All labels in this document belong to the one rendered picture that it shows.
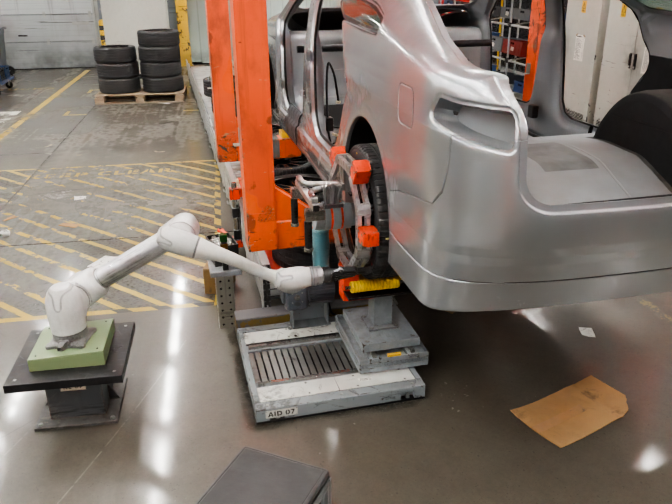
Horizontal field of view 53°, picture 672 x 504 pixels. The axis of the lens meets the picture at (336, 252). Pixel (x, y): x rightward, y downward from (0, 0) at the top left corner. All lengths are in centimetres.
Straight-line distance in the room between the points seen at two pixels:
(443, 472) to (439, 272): 92
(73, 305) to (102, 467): 72
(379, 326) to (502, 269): 122
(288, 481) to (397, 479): 66
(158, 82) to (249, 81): 804
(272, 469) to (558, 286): 121
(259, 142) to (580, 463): 213
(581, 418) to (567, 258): 114
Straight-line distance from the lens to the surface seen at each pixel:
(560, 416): 338
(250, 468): 247
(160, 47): 1139
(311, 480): 240
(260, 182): 357
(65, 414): 345
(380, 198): 296
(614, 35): 820
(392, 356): 337
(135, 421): 336
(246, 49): 343
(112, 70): 1153
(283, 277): 303
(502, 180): 227
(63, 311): 323
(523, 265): 242
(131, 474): 307
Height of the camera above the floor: 193
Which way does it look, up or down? 23 degrees down
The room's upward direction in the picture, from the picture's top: 1 degrees counter-clockwise
